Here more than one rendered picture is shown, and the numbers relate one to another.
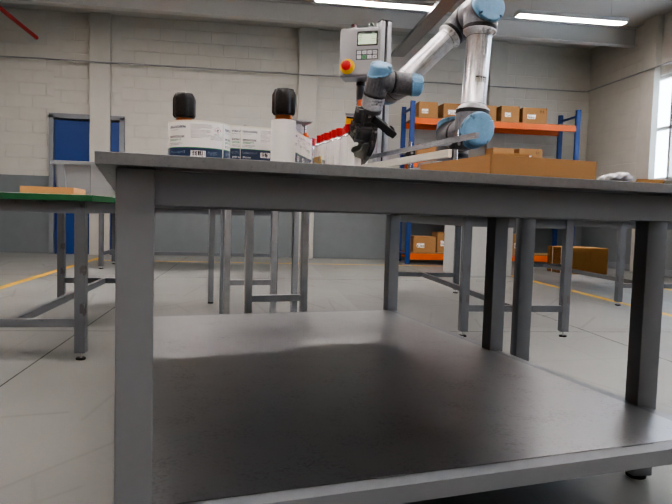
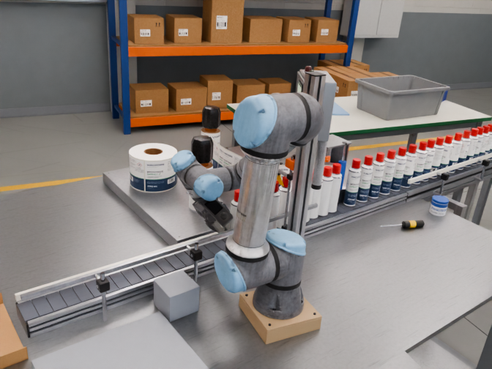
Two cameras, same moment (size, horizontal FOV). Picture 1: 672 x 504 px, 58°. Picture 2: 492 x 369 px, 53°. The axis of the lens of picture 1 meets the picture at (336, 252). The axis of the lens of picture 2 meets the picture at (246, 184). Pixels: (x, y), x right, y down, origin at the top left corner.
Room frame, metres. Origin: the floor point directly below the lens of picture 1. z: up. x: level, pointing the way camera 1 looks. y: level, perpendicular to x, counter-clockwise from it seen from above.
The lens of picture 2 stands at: (1.74, -1.52, 1.81)
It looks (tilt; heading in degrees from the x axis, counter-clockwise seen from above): 25 degrees down; 71
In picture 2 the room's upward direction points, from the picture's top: 4 degrees clockwise
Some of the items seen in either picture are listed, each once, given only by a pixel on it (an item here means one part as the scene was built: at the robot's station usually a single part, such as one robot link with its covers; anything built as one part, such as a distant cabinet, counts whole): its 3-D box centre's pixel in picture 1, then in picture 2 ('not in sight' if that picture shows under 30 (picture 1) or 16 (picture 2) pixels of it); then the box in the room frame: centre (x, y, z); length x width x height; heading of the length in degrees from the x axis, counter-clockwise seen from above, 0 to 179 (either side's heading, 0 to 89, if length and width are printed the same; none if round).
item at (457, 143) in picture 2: not in sight; (454, 152); (3.47, 0.37, 0.98); 0.05 x 0.05 x 0.20
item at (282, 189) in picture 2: (339, 154); (284, 202); (2.42, 0.00, 0.98); 0.05 x 0.05 x 0.20
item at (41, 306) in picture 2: not in sight; (257, 239); (2.31, -0.04, 0.86); 1.65 x 0.08 x 0.04; 19
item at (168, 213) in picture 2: not in sight; (218, 187); (2.28, 0.42, 0.86); 0.80 x 0.67 x 0.05; 19
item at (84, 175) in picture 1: (93, 181); (399, 97); (3.99, 1.62, 0.91); 0.60 x 0.40 x 0.22; 11
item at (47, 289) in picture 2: (389, 153); (196, 242); (2.05, -0.17, 0.96); 1.07 x 0.01 x 0.01; 19
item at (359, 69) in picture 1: (362, 55); (312, 104); (2.44, -0.08, 1.38); 0.17 x 0.10 x 0.19; 74
